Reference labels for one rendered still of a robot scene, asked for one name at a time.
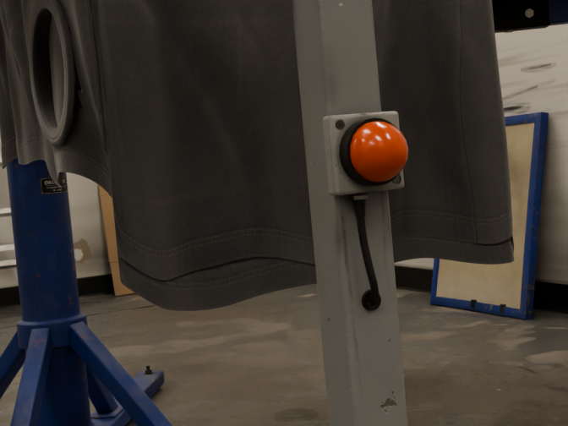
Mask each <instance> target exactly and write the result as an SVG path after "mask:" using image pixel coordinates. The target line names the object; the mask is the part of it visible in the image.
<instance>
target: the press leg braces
mask: <svg viewBox="0 0 568 426"><path fill-rule="evenodd" d="M68 333H69V339H70V346H71V347H72V348H73V349H74V350H75V351H76V352H77V354H78V355H79V356H80V357H81V358H82V360H83V361H84V362H85V367H86V374H87V383H88V392H89V398H90V400H91V402H92V404H93V405H94V407H95V409H96V410H95V411H94V412H93V413H92V414H91V415H90V416H91V418H93V419H101V418H115V417H116V416H117V415H118V414H119V413H120V412H121V411H122V410H123V409H124V410H125V411H126V412H127V413H128V415H129V416H130V417H131V418H132V419H133V420H134V421H135V422H136V424H137V425H138V426H172V424H171V423H170V422H169V421H168V420H167V418H166V417H165V416H164V415H163V413H162V412H161V411H160V410H159V409H158V407H157V406H156V405H155V404H154V402H153V401H152V400H151V399H150V398H149V397H148V396H147V395H146V394H145V392H144V391H143V390H142V389H141V388H140V387H139V385H138V384H137V383H136V382H135V381H134V379H133V378H132V377H131V376H130V375H129V373H128V372H127V371H126V370H125V369H124V367H123V366H122V365H121V364H120V363H119V362H118V361H117V360H116V359H115V358H114V357H113V355H112V354H111V353H110V352H109V351H108V350H107V348H106V347H105V346H104V345H103V344H102V343H101V341H100V340H99V339H98V338H97V337H96V335H95V334H94V333H93V332H92V331H91V330H90V328H89V327H88V326H87V325H86V324H85V323H84V322H83V321H81V322H79V323H75V324H72V325H70V326H69V328H68ZM51 355H52V334H51V330H50V328H41V329H32V330H31V333H30V340H29V344H28V348H27V352H26V356H25V349H22V348H20V347H19V341H18V332H17V331H16V333H15V334H14V336H13V338H12V340H11V341H10V343H9V344H8V345H7V347H6V348H5V350H4V352H3V354H2V355H1V357H0V399H1V397H2V396H3V394H4V392H5V391H6V389H7V388H8V387H9V385H10V384H11V382H12V381H13V379H14V377H15V376H16V374H17V373H18V372H19V370H20V369H21V367H22V366H23V365H24V367H23V371H22V375H21V379H20V382H19V389H18V394H17V397H16V402H15V405H14V412H13V416H12V420H11V424H10V426H37V423H38V418H39V414H40V410H41V402H42V397H43V393H44V389H45V384H46V377H47V372H48V368H49V363H50V359H51ZM113 396H114V397H115V399H116V400H117V401H118V402H119V404H120V405H117V403H116V402H115V400H114V398H113Z"/></svg>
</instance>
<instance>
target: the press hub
mask: <svg viewBox="0 0 568 426"><path fill-rule="evenodd" d="M6 169H7V177H8V193H9V201H10V210H11V217H12V226H13V235H14V250H15V258H16V266H17V275H18V283H19V298H20V307H21V315H22V320H20V321H18V322H17V324H16V325H17V332H18V341H19V347H20V348H22V349H25V356H26V352H27V348H28V344H29V340H30V333H31V330H32V329H41V328H50V330H51V334H52V355H51V359H50V363H49V368H48V372H47V377H46V384H45V389H44V393H43V397H42V402H41V410H40V414H39V418H38V423H37V426H105V424H104V423H103V422H101V421H100V420H97V419H93V418H91V416H90V400H89V392H88V383H87V374H86V367H85V362H84V361H83V360H82V358H81V357H80V356H79V355H78V354H77V352H76V351H75V350H74V349H73V348H72V347H71V346H70V339H69V333H68V328H69V326H70V325H72V324H75V323H79V322H81V321H83V322H84V323H85V324H86V325H87V317H86V314H83V313H80V307H79V292H78V283H77V275H76V266H75V257H74V241H73V233H72V224H71V216H70V208H69V199H68V183H67V174H66V172H62V178H63V187H62V188H60V187H58V186H57V185H56V184H55V182H54V181H53V180H52V178H51V176H50V174H49V171H48V169H47V165H46V162H45V161H43V160H37V161H33V162H31V163H29V164H27V165H20V164H19V160H18V158H16V159H14V160H12V161H11V162H9V164H7V166H6ZM87 326H88V325H87Z"/></svg>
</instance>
